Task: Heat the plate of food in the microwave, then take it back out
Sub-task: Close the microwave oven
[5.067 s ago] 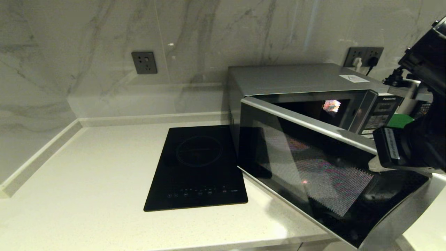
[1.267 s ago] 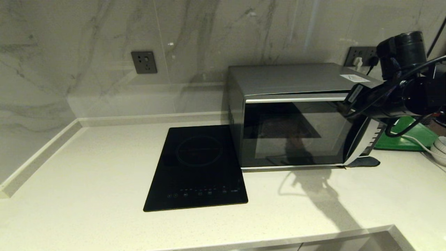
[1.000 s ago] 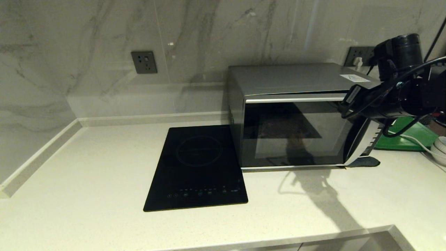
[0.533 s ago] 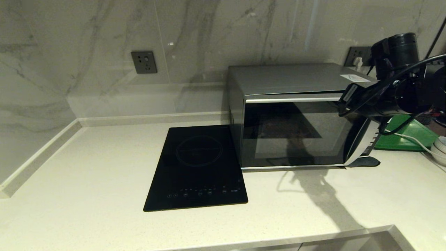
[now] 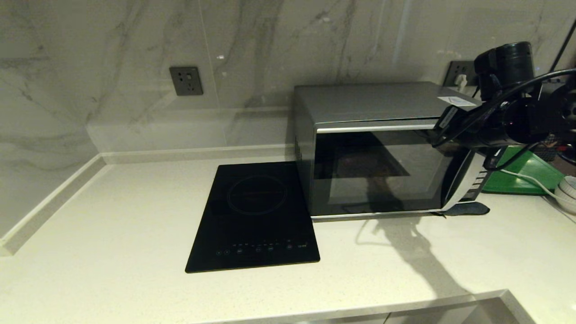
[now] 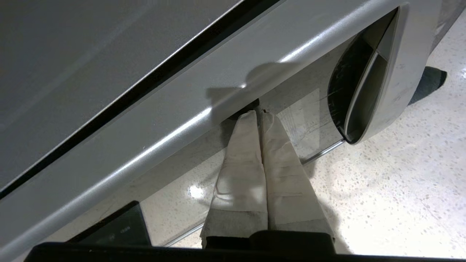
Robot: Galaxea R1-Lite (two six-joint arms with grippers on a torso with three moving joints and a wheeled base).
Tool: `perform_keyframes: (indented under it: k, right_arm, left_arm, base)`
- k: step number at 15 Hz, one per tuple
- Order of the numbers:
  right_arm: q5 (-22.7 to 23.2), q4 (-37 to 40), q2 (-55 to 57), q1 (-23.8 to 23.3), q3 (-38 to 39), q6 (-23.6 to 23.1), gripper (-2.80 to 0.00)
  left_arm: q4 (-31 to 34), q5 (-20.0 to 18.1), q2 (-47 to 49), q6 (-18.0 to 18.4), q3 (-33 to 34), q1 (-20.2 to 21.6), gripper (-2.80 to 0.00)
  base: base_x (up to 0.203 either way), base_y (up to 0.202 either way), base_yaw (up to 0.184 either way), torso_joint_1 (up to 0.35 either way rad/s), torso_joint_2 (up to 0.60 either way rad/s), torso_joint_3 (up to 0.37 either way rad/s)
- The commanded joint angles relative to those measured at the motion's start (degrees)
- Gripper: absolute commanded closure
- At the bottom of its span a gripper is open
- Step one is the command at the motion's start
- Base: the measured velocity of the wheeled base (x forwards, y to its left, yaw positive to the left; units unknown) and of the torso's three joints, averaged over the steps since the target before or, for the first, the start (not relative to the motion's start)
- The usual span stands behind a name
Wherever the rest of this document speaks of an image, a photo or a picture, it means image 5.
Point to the grey single wall socket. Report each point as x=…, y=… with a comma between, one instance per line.
x=186, y=81

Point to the silver microwave oven body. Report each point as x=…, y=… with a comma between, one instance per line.
x=382, y=101

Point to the white ceramic bowl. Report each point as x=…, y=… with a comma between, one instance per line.
x=570, y=182
x=564, y=202

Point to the grey double wall socket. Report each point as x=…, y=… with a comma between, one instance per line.
x=461, y=67

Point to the dark cloth pad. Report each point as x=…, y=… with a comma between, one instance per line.
x=468, y=209

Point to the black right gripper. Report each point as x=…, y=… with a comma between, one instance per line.
x=479, y=128

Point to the black mesh basket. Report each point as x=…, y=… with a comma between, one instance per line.
x=551, y=150

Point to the black induction cooktop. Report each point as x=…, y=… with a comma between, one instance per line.
x=252, y=216

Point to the green cutting board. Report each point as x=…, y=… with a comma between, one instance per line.
x=526, y=173

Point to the white power plug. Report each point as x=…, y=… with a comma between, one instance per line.
x=461, y=82

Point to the white sticker label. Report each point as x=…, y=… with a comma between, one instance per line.
x=456, y=101

